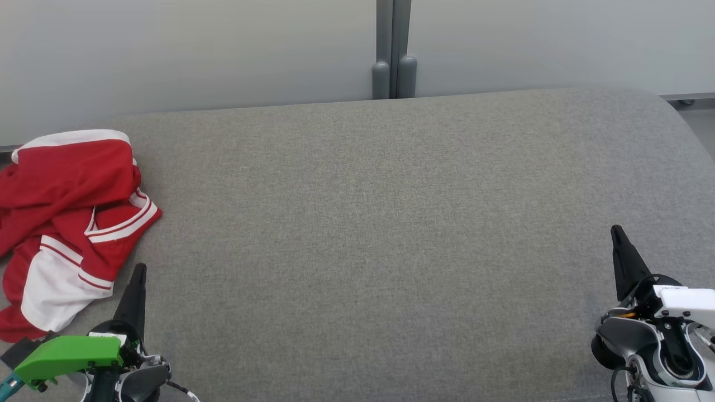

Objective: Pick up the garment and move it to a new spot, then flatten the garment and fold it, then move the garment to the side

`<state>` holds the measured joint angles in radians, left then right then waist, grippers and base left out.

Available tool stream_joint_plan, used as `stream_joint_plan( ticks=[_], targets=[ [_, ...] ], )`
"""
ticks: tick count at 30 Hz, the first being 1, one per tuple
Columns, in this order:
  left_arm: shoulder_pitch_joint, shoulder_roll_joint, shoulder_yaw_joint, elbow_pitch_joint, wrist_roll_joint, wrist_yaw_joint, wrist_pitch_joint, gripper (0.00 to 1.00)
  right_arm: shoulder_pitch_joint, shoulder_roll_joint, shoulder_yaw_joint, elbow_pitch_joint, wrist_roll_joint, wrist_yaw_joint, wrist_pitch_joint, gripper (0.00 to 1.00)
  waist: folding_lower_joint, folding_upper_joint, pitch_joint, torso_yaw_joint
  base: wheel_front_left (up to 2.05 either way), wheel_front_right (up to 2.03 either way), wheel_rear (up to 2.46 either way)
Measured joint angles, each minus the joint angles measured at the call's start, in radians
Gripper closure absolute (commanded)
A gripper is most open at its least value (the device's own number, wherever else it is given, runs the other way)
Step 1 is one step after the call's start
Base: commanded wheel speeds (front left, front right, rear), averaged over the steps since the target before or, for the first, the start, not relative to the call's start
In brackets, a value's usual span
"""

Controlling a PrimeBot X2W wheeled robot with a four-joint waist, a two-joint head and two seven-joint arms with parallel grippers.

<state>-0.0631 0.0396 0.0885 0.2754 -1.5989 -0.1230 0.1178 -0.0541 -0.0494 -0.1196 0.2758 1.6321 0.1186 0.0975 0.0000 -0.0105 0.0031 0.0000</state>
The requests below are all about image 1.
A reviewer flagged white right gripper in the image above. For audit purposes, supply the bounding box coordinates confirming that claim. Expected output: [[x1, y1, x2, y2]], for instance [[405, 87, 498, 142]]
[[610, 224, 715, 331]]

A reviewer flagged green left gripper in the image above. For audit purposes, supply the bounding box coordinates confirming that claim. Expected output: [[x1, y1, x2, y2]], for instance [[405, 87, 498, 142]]
[[13, 263, 147, 391]]

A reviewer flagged red Bulls basketball jersey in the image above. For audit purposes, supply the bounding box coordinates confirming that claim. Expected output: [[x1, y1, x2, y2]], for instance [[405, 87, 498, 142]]
[[0, 189, 163, 343]]

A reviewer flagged grey fabric sofa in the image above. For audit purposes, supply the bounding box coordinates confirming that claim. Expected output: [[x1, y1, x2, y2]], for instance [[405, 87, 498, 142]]
[[0, 87, 715, 402]]

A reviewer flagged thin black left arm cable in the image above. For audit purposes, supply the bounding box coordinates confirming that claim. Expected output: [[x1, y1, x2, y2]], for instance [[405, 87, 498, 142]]
[[165, 380, 201, 402]]

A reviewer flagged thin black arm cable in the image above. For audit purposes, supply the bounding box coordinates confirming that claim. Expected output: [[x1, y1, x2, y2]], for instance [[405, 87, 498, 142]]
[[611, 363, 640, 402], [165, 380, 201, 402]]

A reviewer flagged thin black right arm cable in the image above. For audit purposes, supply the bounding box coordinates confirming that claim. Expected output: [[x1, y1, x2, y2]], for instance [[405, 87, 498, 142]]
[[611, 363, 640, 402]]

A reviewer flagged teal cable connector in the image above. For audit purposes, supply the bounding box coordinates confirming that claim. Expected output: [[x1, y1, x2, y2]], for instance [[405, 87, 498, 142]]
[[0, 373, 24, 398]]

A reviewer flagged grey partition post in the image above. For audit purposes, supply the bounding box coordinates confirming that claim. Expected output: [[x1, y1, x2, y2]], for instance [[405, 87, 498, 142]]
[[394, 0, 418, 99], [373, 0, 394, 100]]

